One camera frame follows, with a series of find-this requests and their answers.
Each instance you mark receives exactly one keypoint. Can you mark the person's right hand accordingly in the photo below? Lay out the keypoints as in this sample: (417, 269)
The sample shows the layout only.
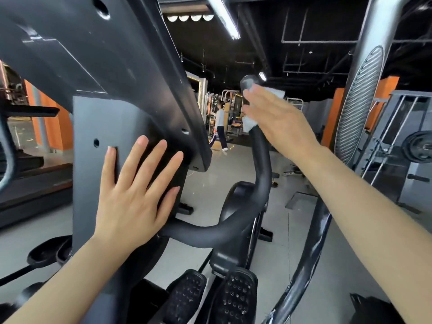
(283, 128)

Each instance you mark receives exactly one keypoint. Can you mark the person's left hand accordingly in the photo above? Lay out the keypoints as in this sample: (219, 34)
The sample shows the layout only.
(131, 212)

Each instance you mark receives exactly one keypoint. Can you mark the white wet wipe sheet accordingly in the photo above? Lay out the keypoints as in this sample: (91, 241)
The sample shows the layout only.
(250, 123)

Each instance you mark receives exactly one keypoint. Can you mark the person's left forearm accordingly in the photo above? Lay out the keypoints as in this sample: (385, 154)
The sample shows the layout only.
(67, 286)

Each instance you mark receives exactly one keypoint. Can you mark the person's right forearm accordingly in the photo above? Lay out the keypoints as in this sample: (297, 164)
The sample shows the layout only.
(371, 226)

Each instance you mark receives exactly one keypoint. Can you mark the white gym machine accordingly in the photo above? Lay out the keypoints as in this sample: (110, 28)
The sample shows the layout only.
(295, 103)

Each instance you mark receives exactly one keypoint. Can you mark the small ceiling spot light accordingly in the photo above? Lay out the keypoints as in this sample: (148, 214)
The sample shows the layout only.
(262, 76)

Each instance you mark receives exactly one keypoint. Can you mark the long ceiling tube light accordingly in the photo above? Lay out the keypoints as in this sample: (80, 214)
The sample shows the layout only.
(223, 16)

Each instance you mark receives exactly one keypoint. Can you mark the round bulb ceiling fixture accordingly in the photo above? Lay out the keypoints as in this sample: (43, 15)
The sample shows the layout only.
(183, 18)

